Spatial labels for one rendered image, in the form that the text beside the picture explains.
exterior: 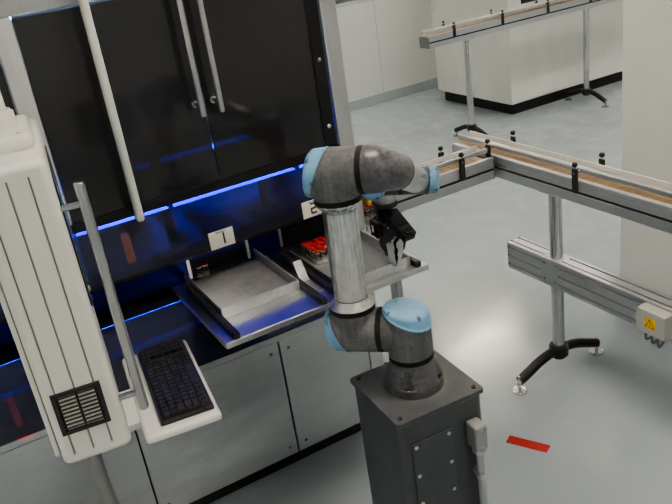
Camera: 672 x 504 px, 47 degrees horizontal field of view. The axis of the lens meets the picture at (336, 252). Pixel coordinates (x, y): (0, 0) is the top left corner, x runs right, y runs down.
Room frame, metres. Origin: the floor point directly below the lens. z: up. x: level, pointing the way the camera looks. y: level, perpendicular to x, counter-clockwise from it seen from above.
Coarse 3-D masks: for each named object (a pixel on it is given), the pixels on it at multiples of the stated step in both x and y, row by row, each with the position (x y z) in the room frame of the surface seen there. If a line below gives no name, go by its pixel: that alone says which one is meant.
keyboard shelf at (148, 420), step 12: (192, 360) 1.95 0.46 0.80; (144, 384) 1.86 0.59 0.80; (204, 384) 1.81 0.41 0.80; (132, 408) 1.76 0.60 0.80; (216, 408) 1.69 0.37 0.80; (132, 420) 1.70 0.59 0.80; (144, 420) 1.69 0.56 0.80; (156, 420) 1.68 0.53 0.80; (180, 420) 1.66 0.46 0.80; (192, 420) 1.65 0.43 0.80; (204, 420) 1.66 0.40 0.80; (216, 420) 1.66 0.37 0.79; (144, 432) 1.64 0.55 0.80; (156, 432) 1.63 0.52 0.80; (168, 432) 1.63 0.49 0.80; (180, 432) 1.63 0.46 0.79
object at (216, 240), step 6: (228, 228) 2.34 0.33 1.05; (210, 234) 2.31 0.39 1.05; (216, 234) 2.32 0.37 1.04; (222, 234) 2.32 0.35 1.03; (228, 234) 2.33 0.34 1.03; (210, 240) 2.31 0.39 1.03; (216, 240) 2.31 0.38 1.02; (222, 240) 2.32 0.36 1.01; (228, 240) 2.33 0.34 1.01; (234, 240) 2.34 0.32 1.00; (216, 246) 2.31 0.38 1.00; (222, 246) 2.32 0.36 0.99
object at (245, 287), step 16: (256, 256) 2.43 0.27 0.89; (224, 272) 2.36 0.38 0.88; (240, 272) 2.34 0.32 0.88; (256, 272) 2.32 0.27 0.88; (272, 272) 2.30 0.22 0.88; (208, 288) 2.26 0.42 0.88; (224, 288) 2.24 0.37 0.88; (240, 288) 2.22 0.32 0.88; (256, 288) 2.20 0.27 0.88; (272, 288) 2.18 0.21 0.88; (288, 288) 2.13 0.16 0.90; (224, 304) 2.13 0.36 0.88; (240, 304) 2.06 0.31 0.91; (256, 304) 2.08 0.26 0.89
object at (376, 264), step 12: (372, 240) 2.39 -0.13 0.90; (372, 252) 2.34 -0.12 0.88; (312, 264) 2.32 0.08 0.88; (324, 264) 2.30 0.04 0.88; (372, 264) 2.25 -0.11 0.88; (384, 264) 2.23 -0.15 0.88; (408, 264) 2.19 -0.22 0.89; (324, 276) 2.17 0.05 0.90; (372, 276) 2.13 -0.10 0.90; (384, 276) 2.15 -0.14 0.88
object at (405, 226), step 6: (390, 210) 2.16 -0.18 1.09; (396, 210) 2.16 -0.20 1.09; (384, 216) 2.16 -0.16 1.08; (390, 216) 2.14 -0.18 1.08; (396, 216) 2.14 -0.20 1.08; (402, 216) 2.14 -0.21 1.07; (390, 222) 2.13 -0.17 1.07; (396, 222) 2.12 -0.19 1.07; (402, 222) 2.12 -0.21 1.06; (408, 222) 2.12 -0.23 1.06; (396, 228) 2.11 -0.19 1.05; (402, 228) 2.10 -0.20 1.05; (408, 228) 2.10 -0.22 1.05; (402, 234) 2.08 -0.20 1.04; (408, 234) 2.08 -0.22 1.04; (414, 234) 2.09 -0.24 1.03; (402, 240) 2.08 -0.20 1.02; (408, 240) 2.08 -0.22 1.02
